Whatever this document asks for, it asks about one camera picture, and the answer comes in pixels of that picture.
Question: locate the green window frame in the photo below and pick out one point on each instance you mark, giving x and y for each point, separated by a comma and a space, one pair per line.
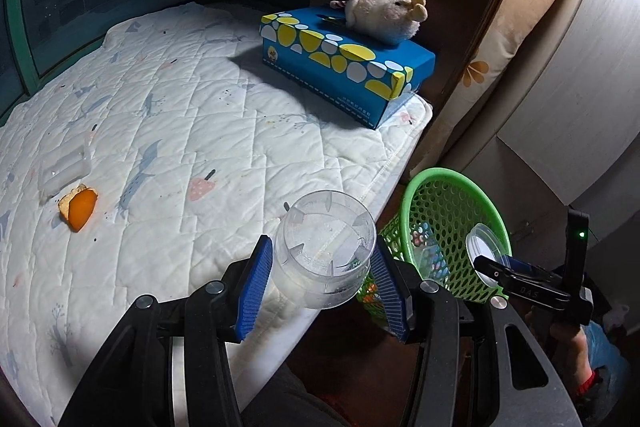
30, 32

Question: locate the clear plastic cup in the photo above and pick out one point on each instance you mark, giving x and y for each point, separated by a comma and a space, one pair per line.
325, 252

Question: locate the person's right hand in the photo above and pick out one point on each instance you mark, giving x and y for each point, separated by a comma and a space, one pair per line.
570, 357

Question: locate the blue spotted cardboard box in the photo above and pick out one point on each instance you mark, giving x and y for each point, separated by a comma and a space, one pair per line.
350, 77

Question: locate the blue cloth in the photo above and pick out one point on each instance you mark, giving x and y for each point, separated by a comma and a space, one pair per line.
607, 347

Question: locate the colourful packet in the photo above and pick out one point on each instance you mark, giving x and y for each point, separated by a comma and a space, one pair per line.
430, 252

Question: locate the beige flower pillow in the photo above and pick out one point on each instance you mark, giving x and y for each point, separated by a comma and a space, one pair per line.
495, 47

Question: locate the clear plastic lid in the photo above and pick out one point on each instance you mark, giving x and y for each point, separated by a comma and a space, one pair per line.
482, 242

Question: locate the white quilted mat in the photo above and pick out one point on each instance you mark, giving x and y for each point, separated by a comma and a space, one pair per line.
200, 132

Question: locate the clear plastic wrapper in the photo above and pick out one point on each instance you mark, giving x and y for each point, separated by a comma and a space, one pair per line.
62, 169

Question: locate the light wooden cabinet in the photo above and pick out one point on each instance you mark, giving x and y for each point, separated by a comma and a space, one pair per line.
575, 107

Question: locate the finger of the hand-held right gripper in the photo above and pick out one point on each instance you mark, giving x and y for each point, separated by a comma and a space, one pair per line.
495, 272
527, 268

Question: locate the red wristband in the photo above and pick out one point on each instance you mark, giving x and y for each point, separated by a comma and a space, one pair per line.
589, 384

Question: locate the orange peel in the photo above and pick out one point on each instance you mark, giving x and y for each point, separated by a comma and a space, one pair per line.
80, 209

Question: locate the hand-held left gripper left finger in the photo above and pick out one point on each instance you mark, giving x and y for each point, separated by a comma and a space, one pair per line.
252, 292

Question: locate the green plastic basket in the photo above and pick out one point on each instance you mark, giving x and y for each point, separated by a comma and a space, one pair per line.
450, 207

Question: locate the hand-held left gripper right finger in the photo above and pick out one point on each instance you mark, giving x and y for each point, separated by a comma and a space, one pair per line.
392, 297

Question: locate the cream plush toy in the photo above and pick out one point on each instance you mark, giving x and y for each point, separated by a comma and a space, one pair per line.
385, 14

